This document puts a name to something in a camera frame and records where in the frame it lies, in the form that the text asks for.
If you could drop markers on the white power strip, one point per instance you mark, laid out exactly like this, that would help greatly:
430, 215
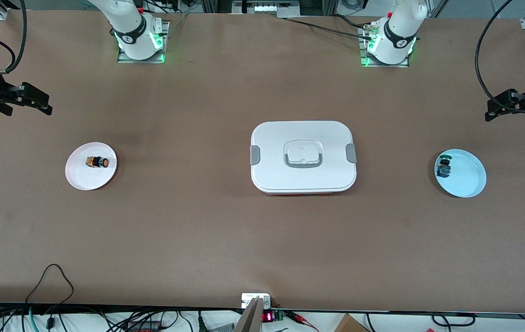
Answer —
267, 8

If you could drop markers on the light blue round plate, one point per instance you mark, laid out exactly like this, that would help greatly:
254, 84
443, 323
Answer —
468, 175

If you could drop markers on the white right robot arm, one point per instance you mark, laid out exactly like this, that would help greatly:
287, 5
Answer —
128, 18

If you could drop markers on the pink round plate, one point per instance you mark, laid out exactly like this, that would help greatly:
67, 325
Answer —
87, 180

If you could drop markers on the white lunch box grey clips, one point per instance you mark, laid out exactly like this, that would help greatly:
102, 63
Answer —
304, 177

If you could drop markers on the red clip test leads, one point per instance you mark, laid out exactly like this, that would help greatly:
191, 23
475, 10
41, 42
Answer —
299, 317

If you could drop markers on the red LED display module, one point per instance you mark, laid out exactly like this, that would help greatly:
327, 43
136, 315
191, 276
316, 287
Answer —
268, 317

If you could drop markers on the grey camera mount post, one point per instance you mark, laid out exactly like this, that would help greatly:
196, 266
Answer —
249, 320

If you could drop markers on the green push button switch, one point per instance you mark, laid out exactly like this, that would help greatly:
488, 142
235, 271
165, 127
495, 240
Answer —
444, 170

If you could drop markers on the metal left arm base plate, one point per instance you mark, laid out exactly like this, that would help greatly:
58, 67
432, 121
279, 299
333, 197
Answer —
362, 50

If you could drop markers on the brown cardboard box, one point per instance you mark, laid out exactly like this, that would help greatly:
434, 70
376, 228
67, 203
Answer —
350, 325

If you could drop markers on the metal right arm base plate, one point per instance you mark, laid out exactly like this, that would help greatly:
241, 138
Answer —
126, 60

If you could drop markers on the orange push button switch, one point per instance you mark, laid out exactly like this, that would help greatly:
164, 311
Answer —
98, 162

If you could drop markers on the small white bracket device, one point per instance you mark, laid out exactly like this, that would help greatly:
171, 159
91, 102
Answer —
248, 297

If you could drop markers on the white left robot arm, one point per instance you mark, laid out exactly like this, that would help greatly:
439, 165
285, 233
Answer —
398, 27

